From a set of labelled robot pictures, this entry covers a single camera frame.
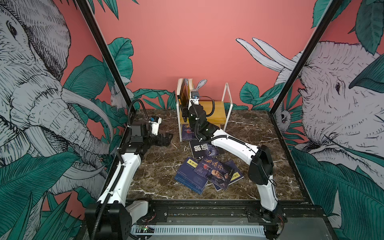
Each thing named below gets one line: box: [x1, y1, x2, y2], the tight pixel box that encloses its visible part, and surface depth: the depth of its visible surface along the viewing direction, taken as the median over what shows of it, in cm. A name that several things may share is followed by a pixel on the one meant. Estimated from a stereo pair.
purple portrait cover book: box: [193, 157, 236, 191], surface depth 88 cm
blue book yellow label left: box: [174, 157, 209, 195], surface depth 86 cm
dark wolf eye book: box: [189, 140, 224, 159], surface depth 97 cm
